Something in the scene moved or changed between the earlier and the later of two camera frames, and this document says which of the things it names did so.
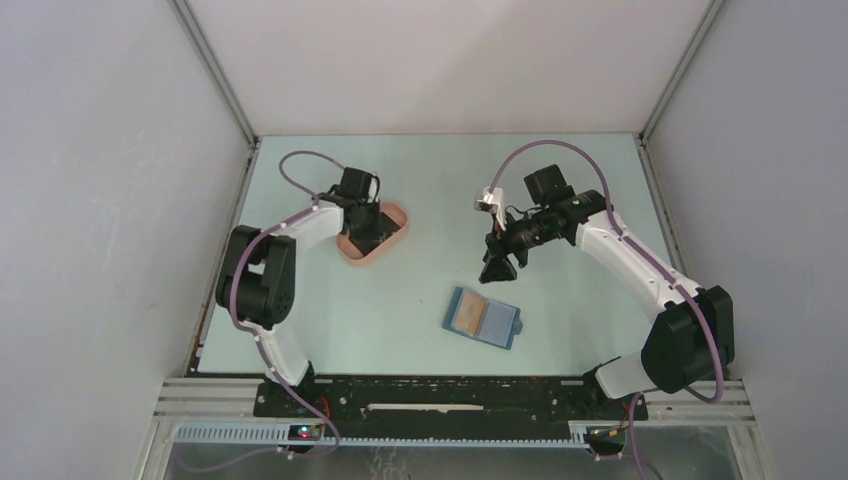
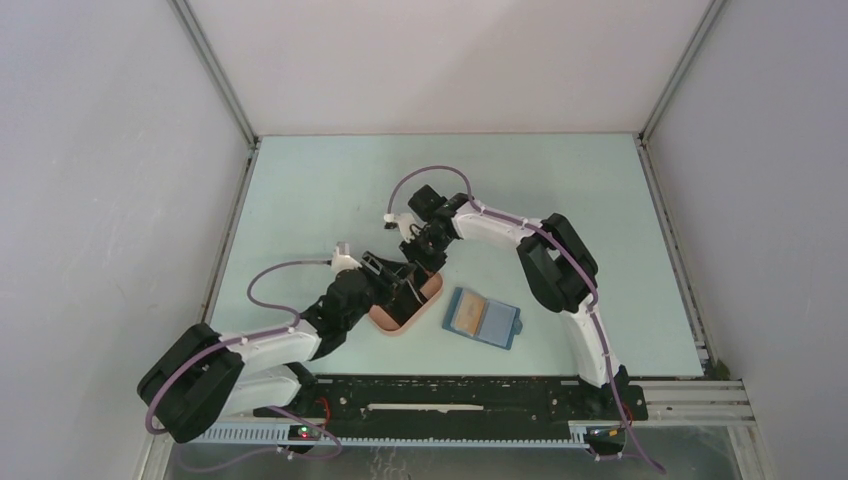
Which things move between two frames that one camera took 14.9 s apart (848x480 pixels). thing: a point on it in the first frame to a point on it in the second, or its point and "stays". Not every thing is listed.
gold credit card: [470, 313] stays
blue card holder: [473, 315] stays
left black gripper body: [369, 229] to [377, 291]
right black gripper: [499, 266] to [412, 253]
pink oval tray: [393, 217] to [382, 323]
